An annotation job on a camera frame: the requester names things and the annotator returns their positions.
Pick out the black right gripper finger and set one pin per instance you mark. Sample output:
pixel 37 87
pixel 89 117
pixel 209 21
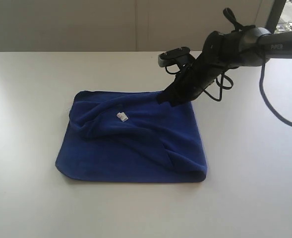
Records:
pixel 167 95
pixel 175 100

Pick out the dark window frame post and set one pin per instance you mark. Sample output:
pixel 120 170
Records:
pixel 275 14

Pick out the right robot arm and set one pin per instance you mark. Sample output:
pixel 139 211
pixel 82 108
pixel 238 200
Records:
pixel 251 47

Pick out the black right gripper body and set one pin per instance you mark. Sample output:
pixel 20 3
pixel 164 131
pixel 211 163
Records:
pixel 198 75

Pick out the blue towel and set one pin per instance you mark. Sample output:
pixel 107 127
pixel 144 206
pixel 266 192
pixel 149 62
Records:
pixel 129 137

